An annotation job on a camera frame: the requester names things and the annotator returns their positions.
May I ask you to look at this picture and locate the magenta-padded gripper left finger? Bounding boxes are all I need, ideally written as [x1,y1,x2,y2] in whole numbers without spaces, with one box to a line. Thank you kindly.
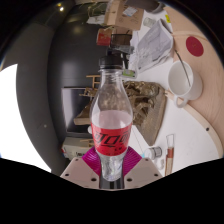
[60,147,102,190]

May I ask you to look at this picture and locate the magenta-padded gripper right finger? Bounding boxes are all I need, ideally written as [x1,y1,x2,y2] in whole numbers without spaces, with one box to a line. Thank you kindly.
[121,147,164,190]

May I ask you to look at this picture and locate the clear red-label drink bottle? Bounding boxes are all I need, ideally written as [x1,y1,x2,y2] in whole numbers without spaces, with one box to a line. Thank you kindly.
[89,54,134,183]

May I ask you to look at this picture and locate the small white-capped jar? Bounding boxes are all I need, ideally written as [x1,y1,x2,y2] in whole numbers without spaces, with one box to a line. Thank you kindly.
[144,146,164,161]

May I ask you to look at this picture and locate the white box device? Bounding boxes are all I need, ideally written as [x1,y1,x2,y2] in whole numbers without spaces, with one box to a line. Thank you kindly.
[61,135,96,160]

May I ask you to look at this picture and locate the tall glass tube brown liquid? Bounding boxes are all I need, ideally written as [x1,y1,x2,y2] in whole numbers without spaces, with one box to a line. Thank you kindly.
[164,133,176,177]

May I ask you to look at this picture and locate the brown woven mat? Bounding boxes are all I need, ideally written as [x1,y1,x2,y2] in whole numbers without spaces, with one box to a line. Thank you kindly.
[132,83,168,147]

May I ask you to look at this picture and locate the golden wooden model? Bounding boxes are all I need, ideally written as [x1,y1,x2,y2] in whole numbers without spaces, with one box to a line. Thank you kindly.
[73,74,162,127]

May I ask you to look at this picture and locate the white mug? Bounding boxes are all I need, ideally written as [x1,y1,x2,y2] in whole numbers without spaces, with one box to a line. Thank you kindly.
[167,60,204,109]

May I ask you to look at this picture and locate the thin metal stirring stick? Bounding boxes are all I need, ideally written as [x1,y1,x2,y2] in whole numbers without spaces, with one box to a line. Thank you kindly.
[174,49,192,88]

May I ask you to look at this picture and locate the printed paper sheets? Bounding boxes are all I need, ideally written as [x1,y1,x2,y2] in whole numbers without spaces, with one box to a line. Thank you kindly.
[129,19,175,73]

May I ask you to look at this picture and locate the flat round red coaster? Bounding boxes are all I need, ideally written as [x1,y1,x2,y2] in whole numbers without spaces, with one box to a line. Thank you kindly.
[185,35,205,58]

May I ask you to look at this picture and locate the small red box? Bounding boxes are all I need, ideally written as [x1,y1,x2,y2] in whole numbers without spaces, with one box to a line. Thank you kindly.
[96,27,113,47]

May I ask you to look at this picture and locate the brown cardboard box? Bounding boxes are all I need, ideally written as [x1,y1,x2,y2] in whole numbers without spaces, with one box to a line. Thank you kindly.
[103,0,145,32]

